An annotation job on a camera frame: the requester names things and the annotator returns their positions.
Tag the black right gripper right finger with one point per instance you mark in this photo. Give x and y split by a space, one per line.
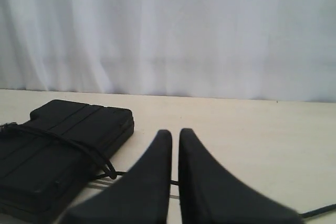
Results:
211 194

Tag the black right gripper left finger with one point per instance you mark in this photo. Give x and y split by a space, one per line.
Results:
141 195

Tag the white backdrop curtain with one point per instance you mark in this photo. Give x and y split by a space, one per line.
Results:
281 50

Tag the black plastic case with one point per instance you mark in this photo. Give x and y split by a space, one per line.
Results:
48 160

